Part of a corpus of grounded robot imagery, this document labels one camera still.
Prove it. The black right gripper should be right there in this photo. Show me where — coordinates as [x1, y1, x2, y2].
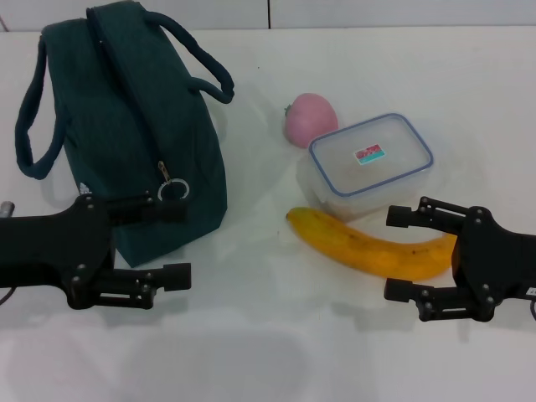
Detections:
[384, 197, 536, 323]

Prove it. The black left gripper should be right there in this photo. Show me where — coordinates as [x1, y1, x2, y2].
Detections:
[0, 191, 189, 294]

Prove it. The yellow banana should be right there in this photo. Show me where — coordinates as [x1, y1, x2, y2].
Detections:
[286, 206, 460, 281]

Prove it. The clear plastic blue-rimmed food container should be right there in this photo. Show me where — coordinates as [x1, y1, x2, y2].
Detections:
[296, 112, 436, 222]

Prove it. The dark teal fabric lunch bag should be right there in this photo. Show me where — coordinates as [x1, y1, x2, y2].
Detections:
[15, 2, 235, 269]

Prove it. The pink toy peach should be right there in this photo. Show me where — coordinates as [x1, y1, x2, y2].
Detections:
[283, 92, 339, 150]

